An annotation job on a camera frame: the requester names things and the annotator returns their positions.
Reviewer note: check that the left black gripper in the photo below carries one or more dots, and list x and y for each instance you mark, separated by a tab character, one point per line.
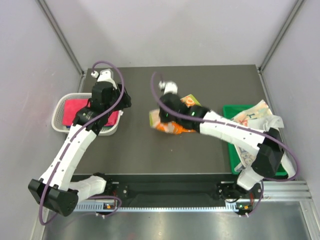
125	102

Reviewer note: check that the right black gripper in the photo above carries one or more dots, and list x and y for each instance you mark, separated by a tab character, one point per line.
161	116

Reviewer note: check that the orange white patterned towel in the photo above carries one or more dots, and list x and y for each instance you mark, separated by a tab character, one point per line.
171	127

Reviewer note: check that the pink microfiber towel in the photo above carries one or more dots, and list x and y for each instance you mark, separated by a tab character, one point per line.
72	106

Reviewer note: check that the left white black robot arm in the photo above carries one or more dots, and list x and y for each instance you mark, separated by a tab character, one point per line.
55	190

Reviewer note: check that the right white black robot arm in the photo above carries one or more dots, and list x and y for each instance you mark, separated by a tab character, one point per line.
265	146

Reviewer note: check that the white perforated basket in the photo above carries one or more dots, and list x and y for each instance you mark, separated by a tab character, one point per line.
56	121

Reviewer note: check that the green plastic tray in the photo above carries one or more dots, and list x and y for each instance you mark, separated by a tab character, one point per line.
253	123

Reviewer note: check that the white letter print towel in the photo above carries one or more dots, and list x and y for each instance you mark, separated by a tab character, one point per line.
240	158

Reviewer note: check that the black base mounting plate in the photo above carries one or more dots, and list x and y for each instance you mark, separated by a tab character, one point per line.
213	190

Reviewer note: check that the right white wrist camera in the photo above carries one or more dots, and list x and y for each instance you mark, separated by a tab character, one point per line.
168	87

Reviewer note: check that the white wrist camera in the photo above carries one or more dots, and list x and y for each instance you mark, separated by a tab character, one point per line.
106	75
168	87

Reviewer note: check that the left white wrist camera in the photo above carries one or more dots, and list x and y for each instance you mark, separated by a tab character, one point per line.
106	75

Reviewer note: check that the white slotted cable duct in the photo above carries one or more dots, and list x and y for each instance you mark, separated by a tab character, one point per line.
93	206

